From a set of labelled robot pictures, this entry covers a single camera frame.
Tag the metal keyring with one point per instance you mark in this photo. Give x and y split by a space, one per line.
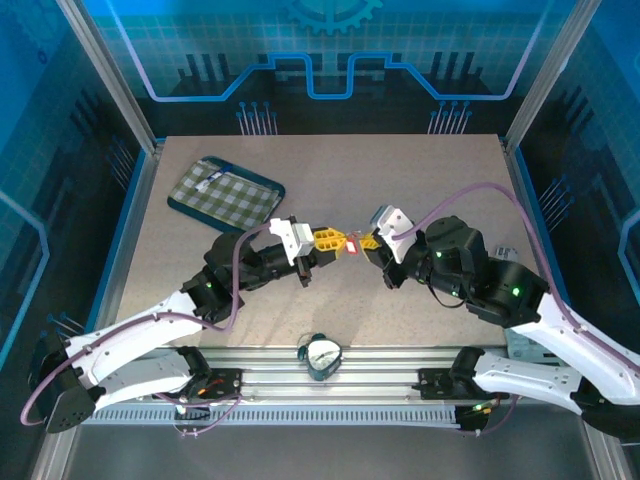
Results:
356 233

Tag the red key tag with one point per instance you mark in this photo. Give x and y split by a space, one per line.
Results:
351 247

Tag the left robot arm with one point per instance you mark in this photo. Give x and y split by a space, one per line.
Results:
130 325

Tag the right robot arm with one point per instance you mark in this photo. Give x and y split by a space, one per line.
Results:
575 335

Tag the teal plastic tray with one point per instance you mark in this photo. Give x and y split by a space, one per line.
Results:
276 192

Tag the green checked cloth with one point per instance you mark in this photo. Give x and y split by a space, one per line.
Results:
225 200

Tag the blue white marker pen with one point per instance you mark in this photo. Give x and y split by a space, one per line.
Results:
212 179

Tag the teal alarm clock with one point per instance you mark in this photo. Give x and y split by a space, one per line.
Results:
321 357

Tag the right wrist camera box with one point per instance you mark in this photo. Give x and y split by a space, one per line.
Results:
392 225

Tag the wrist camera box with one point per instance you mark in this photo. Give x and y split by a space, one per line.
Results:
295 237
392 225

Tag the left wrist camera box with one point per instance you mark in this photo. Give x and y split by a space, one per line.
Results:
295 237

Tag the aluminium side rail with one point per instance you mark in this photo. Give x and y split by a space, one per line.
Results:
523 200
139 210

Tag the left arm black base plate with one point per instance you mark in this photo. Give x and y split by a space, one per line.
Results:
227 382

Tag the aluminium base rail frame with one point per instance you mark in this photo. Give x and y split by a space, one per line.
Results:
375 370

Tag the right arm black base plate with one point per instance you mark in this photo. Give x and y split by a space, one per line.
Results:
435 382

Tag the aluminium frame post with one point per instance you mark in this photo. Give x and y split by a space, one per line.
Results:
107 75
552 75

